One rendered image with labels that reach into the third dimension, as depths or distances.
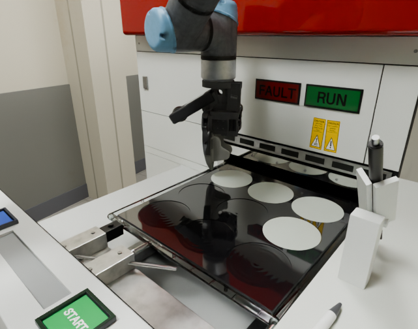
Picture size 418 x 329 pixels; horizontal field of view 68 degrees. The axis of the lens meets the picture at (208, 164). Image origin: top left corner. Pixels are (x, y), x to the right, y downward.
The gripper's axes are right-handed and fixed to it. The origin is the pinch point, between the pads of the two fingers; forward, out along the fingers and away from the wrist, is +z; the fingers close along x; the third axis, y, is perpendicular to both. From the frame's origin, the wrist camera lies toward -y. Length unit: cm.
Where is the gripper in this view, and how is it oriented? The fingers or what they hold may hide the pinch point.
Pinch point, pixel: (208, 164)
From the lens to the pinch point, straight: 75.8
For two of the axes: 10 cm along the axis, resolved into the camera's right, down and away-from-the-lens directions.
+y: 9.8, 0.8, -1.9
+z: 0.0, 9.2, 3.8
